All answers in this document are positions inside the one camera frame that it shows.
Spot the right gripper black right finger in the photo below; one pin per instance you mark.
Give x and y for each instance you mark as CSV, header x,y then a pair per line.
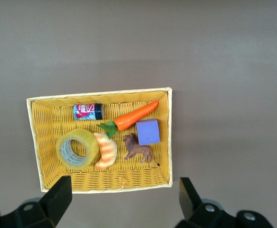
x,y
190,202

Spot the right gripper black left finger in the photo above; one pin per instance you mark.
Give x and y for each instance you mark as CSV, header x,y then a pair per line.
x,y
52,199

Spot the clear yellowish tape roll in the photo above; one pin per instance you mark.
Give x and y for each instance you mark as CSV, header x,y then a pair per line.
x,y
86,140

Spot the brown toy lion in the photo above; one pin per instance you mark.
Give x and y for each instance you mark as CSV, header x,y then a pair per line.
x,y
138,149

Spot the toy croissant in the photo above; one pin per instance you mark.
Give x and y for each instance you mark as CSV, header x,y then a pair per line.
x,y
107,149

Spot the purple foam block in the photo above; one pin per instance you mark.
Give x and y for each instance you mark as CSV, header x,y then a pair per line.
x,y
147,133

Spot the yellow woven basket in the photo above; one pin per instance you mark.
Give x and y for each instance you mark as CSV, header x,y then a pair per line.
x,y
57,114

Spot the orange toy carrot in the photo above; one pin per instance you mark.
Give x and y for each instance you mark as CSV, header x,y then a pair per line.
x,y
133,116

